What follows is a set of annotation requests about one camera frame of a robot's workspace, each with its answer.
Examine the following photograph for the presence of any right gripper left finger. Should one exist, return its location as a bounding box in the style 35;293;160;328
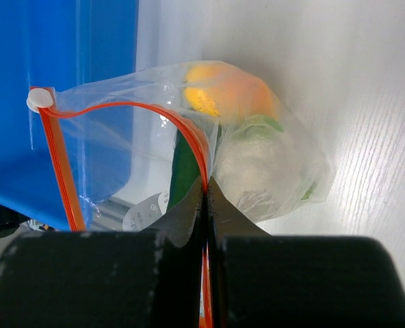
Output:
0;179;205;327

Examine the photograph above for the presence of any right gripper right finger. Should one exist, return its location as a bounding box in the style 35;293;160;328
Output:
207;180;405;327

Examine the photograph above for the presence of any white cauliflower with leaves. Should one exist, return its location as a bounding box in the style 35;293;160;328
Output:
213;115;316;223

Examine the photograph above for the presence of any dark green cucumber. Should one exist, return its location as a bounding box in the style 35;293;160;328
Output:
167;131;200;211

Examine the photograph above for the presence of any clear zip bag orange zipper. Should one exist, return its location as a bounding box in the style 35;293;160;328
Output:
26;59;330;328

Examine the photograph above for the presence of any yellow orange mango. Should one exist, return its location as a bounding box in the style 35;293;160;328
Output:
183;61;281;123

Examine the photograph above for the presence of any blue plastic bin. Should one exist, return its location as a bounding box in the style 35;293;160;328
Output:
0;1;139;231

